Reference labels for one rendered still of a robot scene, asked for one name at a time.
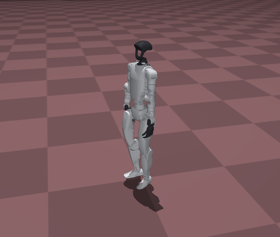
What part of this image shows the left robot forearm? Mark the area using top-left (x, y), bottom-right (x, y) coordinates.
top-left (147, 95), bottom-right (156, 124)

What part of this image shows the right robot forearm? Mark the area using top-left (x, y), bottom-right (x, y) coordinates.
top-left (123, 89), bottom-right (131, 108)

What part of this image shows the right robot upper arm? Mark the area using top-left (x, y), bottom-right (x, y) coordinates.
top-left (124, 63), bottom-right (133, 92)

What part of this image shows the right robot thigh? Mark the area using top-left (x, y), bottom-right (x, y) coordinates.
top-left (122, 109), bottom-right (139, 150)

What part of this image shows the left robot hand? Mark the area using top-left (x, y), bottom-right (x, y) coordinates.
top-left (142, 119), bottom-right (154, 138)

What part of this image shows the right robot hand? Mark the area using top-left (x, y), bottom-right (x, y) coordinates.
top-left (124, 105), bottom-right (135, 122)

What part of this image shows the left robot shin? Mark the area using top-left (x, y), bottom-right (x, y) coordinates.
top-left (141, 149), bottom-right (153, 181)

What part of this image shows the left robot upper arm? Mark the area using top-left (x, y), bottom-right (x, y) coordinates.
top-left (144, 68), bottom-right (157, 103)

